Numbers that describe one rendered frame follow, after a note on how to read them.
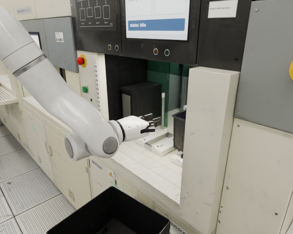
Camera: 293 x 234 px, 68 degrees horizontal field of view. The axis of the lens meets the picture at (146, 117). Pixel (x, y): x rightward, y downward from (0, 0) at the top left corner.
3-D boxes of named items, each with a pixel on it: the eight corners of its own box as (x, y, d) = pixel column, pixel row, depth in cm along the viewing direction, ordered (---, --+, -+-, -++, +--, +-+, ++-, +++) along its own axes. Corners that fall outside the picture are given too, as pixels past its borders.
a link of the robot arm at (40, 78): (57, 44, 48) (129, 144, 61) (39, 57, 60) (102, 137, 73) (21, 67, 43) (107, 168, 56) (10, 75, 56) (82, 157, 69)
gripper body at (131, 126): (107, 137, 76) (133, 128, 82) (124, 149, 68) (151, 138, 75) (105, 117, 73) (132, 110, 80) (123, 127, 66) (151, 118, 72)
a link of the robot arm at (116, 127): (103, 140, 74) (110, 138, 76) (116, 151, 68) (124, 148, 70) (100, 118, 71) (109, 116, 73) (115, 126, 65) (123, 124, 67)
